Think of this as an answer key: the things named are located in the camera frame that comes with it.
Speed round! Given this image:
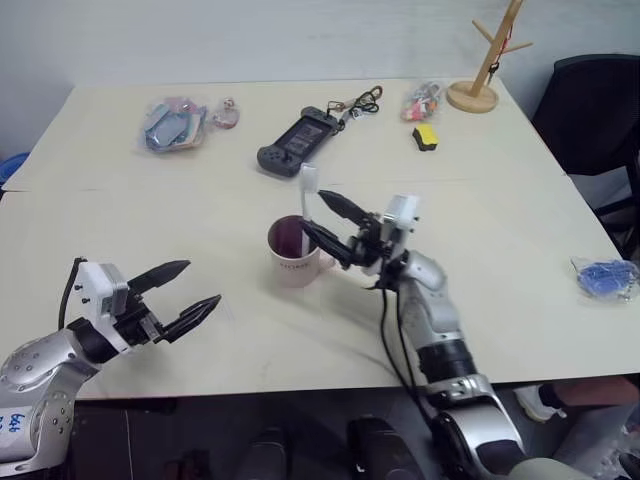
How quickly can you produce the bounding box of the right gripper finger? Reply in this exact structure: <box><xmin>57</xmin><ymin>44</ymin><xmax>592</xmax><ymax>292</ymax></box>
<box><xmin>300</xmin><ymin>218</ymin><xmax>362</xmax><ymax>270</ymax></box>
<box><xmin>317</xmin><ymin>189</ymin><xmax>375</xmax><ymax>227</ymax></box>

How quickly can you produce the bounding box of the dark grey handheld game controller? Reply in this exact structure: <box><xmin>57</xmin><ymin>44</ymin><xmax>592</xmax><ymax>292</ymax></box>
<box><xmin>256</xmin><ymin>106</ymin><xmax>338</xmax><ymax>178</ymax></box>

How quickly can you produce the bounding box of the white toothbrush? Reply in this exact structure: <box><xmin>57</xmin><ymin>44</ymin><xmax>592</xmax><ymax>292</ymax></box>
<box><xmin>298</xmin><ymin>166</ymin><xmax>321</xmax><ymax>257</ymax></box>

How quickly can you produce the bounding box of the cream mug with dark inside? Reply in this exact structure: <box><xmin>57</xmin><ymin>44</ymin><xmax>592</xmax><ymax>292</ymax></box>
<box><xmin>266</xmin><ymin>214</ymin><xmax>338</xmax><ymax>290</ymax></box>

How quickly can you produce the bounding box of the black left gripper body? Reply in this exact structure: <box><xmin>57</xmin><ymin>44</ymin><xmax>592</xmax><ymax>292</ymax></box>
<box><xmin>113</xmin><ymin>291</ymin><xmax>166</xmax><ymax>348</ymax></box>

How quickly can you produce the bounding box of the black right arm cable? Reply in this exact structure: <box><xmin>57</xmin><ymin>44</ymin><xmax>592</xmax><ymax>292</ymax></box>
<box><xmin>359</xmin><ymin>277</ymin><xmax>437</xmax><ymax>426</ymax></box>

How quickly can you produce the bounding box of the plastic bag of pastel cards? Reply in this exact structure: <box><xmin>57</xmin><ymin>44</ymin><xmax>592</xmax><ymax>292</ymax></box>
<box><xmin>135</xmin><ymin>96</ymin><xmax>212</xmax><ymax>155</ymax></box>

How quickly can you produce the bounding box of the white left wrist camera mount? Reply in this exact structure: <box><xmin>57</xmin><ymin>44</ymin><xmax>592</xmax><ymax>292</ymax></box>
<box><xmin>74</xmin><ymin>260</ymin><xmax>132</xmax><ymax>352</ymax></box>

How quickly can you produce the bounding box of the plastic bag of colourful trinkets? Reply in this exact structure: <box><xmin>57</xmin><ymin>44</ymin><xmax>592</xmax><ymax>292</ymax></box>
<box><xmin>399</xmin><ymin>79</ymin><xmax>447</xmax><ymax>123</ymax></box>

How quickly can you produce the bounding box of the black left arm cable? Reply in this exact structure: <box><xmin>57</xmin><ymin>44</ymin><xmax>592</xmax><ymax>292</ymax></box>
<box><xmin>58</xmin><ymin>256</ymin><xmax>87</xmax><ymax>332</ymax></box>

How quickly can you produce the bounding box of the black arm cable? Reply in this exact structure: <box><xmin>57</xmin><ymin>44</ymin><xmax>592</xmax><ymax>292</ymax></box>
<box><xmin>58</xmin><ymin>256</ymin><xmax>87</xmax><ymax>332</ymax></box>
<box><xmin>359</xmin><ymin>277</ymin><xmax>437</xmax><ymax>426</ymax></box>

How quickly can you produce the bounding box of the white shoe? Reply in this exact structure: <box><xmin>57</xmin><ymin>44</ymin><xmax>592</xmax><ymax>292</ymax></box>
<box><xmin>514</xmin><ymin>383</ymin><xmax>568</xmax><ymax>424</ymax></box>

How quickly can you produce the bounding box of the plastic bag of blue parts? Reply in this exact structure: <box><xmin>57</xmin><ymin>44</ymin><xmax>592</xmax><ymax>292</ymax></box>
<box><xmin>569</xmin><ymin>255</ymin><xmax>640</xmax><ymax>304</ymax></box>

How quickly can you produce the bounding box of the blue plastic tub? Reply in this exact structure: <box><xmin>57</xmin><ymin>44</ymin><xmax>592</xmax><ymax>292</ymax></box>
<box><xmin>0</xmin><ymin>150</ymin><xmax>29</xmax><ymax>187</ymax></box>

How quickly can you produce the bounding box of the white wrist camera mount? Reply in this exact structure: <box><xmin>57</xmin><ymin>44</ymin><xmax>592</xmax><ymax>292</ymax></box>
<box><xmin>380</xmin><ymin>194</ymin><xmax>421</xmax><ymax>251</ymax></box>
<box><xmin>74</xmin><ymin>260</ymin><xmax>132</xmax><ymax>352</ymax></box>

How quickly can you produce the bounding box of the black office chair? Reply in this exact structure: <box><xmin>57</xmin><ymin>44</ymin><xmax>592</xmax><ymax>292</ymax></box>
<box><xmin>530</xmin><ymin>53</ymin><xmax>640</xmax><ymax>252</ymax></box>

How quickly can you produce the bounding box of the person's leg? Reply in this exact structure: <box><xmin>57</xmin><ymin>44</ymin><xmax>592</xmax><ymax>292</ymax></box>
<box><xmin>542</xmin><ymin>374</ymin><xmax>640</xmax><ymax>480</ymax></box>

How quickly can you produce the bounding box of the wooden mug tree stand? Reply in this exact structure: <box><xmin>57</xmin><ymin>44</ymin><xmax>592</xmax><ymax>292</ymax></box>
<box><xmin>445</xmin><ymin>0</ymin><xmax>535</xmax><ymax>115</ymax></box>

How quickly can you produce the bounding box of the lanyard strap with carabiner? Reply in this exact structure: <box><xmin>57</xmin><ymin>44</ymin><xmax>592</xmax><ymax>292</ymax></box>
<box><xmin>326</xmin><ymin>87</ymin><xmax>386</xmax><ymax>133</ymax></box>

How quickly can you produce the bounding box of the yellow and black eraser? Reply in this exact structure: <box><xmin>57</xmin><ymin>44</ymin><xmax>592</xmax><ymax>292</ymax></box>
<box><xmin>412</xmin><ymin>124</ymin><xmax>442</xmax><ymax>152</ymax></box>

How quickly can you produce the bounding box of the red strap with black clip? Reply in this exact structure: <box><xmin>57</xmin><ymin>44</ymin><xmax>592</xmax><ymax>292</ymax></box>
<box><xmin>488</xmin><ymin>13</ymin><xmax>517</xmax><ymax>77</ymax></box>

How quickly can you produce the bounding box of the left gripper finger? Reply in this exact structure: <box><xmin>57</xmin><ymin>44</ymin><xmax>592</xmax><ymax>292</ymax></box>
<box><xmin>127</xmin><ymin>259</ymin><xmax>193</xmax><ymax>295</ymax></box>
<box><xmin>160</xmin><ymin>294</ymin><xmax>223</xmax><ymax>345</ymax></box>

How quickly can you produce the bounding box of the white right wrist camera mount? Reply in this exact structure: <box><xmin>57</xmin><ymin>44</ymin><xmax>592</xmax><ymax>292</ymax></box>
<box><xmin>380</xmin><ymin>194</ymin><xmax>421</xmax><ymax>251</ymax></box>

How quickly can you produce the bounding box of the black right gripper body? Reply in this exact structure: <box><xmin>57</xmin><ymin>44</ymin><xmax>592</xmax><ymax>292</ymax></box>
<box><xmin>346</xmin><ymin>211</ymin><xmax>397</xmax><ymax>275</ymax></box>

